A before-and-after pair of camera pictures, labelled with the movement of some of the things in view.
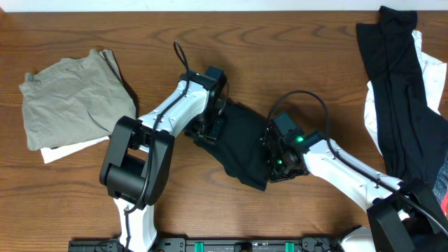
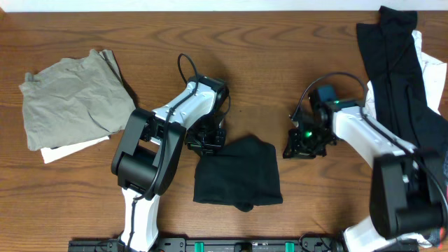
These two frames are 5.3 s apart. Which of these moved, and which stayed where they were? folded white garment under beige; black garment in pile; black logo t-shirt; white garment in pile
Moved: black logo t-shirt
Stayed: white garment in pile; folded white garment under beige; black garment in pile
